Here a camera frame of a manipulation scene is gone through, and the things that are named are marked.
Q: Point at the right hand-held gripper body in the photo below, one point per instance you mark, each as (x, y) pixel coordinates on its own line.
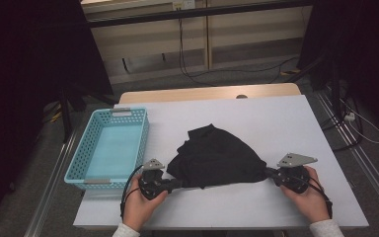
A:
(292, 179)

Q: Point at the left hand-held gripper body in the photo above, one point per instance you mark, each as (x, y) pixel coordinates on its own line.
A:
(153, 184)

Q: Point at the black pants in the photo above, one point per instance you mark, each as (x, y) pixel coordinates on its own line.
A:
(217, 158)

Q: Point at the light blue plastic basket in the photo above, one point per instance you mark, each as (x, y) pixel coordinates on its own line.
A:
(112, 151)

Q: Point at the person's left hand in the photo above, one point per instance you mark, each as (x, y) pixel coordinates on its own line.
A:
(138, 207)

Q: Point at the person's right hand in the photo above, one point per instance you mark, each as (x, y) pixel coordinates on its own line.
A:
(309, 204)

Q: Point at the black stand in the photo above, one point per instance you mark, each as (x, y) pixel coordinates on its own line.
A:
(335, 89)
(66, 121)

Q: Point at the beige cabinet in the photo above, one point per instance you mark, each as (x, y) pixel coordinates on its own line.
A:
(151, 39)

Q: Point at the black curtain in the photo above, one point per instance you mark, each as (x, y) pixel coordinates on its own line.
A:
(368, 39)
(29, 65)

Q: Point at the black horizontal bar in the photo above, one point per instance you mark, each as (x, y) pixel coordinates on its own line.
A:
(190, 13)

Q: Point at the aluminium floor rail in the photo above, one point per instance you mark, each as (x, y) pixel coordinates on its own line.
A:
(370, 168)
(50, 189)

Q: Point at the white wall socket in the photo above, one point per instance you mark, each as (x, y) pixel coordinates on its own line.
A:
(184, 4)

